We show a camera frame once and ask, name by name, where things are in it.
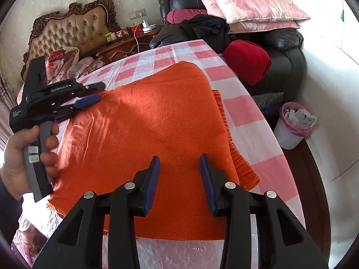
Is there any red white checkered tablecloth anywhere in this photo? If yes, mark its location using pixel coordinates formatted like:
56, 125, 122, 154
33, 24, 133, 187
17, 40, 306, 269

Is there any maroon cushion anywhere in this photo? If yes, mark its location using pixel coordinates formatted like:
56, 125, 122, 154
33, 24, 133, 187
164, 9, 208, 26

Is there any red cushion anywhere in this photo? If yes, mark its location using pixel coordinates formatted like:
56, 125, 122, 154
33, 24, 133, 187
223, 40, 272, 86

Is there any white charging dock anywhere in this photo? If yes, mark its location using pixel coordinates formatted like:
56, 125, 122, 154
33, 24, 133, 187
142, 20, 158, 33

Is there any carved wooden nightstand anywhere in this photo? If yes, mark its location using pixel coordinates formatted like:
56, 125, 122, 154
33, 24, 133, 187
95, 25, 163, 65

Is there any person's left hand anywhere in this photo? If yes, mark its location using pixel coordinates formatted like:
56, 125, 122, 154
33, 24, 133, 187
3, 123, 60, 202

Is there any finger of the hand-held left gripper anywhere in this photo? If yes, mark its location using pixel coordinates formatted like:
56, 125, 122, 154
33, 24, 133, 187
70, 82, 106, 96
57, 94, 101, 118

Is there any person's left forearm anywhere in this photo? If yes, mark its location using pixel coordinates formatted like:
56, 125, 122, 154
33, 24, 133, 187
0, 171, 24, 244

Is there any black clothing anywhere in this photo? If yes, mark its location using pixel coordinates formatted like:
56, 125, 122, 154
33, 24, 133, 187
179, 14, 232, 55

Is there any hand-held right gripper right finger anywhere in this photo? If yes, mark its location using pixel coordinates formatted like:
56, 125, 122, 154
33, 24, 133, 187
199, 154, 329, 269

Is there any pink plaid pillow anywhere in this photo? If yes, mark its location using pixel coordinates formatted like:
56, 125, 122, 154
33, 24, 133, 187
70, 57, 104, 77

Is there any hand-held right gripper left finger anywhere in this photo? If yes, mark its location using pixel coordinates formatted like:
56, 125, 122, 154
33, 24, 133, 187
32, 155, 161, 269

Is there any pink floral pillow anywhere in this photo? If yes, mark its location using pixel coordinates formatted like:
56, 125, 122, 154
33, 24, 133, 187
196, 0, 311, 24

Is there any wall socket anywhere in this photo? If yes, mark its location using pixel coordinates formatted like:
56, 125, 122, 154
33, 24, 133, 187
129, 8, 146, 20

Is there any floral bed sheet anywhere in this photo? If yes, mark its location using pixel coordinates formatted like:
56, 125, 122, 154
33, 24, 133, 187
11, 196, 65, 261

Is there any plain pink pillow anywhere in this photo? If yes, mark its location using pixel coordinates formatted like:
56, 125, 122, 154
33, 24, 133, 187
228, 20, 300, 34

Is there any tufted carved wooden headboard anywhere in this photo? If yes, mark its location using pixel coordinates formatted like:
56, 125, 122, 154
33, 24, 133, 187
21, 0, 121, 75

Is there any black leather armchair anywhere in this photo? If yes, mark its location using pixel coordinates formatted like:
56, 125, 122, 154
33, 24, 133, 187
150, 0, 306, 96

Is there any white waste bin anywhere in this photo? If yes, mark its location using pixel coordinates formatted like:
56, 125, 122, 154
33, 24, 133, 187
273, 102, 317, 150

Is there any white paper packaging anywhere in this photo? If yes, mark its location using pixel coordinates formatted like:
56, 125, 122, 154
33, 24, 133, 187
283, 108, 317, 126

